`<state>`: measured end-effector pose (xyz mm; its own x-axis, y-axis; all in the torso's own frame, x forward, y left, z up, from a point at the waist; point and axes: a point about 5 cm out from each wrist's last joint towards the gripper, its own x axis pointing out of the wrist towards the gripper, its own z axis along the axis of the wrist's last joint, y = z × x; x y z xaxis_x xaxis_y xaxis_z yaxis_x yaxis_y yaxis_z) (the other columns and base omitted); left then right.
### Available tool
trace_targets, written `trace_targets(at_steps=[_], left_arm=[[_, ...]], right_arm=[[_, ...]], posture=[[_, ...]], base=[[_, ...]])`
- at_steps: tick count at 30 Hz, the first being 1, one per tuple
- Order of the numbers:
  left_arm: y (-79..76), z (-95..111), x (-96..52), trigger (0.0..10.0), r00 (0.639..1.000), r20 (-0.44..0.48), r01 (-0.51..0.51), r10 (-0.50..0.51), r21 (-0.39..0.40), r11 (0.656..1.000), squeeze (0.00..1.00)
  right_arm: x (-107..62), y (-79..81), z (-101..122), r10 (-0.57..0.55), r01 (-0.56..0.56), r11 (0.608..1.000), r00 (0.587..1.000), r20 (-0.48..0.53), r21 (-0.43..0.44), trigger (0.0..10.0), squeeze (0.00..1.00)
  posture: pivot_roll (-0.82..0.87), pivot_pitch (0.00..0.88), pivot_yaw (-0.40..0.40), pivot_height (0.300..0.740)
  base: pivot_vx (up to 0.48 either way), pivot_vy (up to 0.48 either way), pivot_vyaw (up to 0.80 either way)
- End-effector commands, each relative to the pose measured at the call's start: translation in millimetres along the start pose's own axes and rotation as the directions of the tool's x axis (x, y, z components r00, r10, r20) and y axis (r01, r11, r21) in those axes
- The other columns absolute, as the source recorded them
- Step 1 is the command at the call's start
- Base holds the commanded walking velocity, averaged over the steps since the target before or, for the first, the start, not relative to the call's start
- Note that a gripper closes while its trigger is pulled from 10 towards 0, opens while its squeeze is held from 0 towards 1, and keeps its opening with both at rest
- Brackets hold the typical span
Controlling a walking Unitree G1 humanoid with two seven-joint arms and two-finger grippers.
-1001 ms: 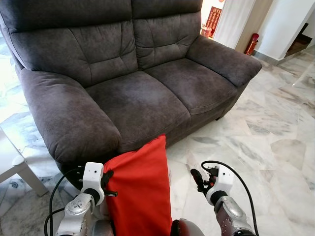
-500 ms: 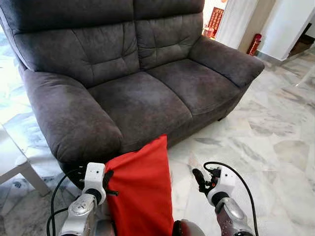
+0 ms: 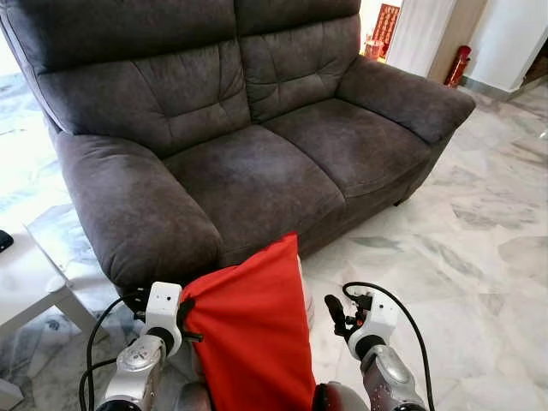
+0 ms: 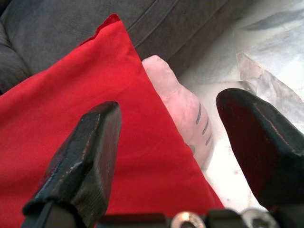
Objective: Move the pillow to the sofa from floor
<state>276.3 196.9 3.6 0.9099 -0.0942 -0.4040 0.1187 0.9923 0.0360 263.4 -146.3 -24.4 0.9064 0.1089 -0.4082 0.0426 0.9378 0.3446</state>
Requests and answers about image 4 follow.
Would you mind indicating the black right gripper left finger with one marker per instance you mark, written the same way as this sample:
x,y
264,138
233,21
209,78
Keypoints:
x,y
83,166

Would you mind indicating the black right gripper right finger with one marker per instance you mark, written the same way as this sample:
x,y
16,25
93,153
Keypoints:
x,y
266,147

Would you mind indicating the red square pillow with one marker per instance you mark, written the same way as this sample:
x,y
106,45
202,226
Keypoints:
x,y
83,83

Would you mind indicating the pink cat face pillow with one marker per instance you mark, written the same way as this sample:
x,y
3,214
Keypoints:
x,y
180,99

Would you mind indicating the dark grey two-seat sofa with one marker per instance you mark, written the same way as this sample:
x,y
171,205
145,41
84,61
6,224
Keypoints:
x,y
59,28

